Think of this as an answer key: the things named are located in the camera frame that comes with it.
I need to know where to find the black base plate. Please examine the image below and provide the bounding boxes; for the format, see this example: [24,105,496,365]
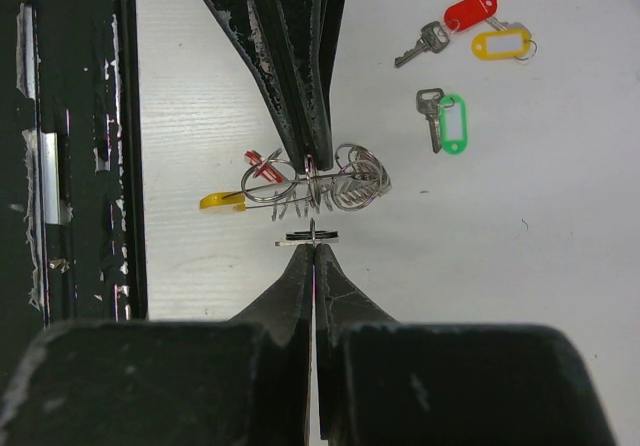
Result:
[1,0,148,382]

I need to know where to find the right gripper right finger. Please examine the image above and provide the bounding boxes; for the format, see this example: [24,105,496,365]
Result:
[313,243,501,446]

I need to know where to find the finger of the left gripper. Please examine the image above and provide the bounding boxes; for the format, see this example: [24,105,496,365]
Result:
[203,0,308,170]
[259,0,346,171]

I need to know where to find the key with yellow tag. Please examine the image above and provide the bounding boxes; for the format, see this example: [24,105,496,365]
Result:
[471,28,538,61]

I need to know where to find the key with black tag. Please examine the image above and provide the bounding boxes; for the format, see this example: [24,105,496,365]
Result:
[274,218,339,247]

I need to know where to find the metal keyring holder yellow tip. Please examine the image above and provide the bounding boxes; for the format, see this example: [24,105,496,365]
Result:
[198,143,392,221]

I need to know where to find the key with red tag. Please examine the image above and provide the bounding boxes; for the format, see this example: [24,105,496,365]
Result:
[393,0,531,70]
[244,150,285,184]

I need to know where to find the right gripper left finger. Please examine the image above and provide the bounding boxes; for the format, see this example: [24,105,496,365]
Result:
[219,245,314,445]

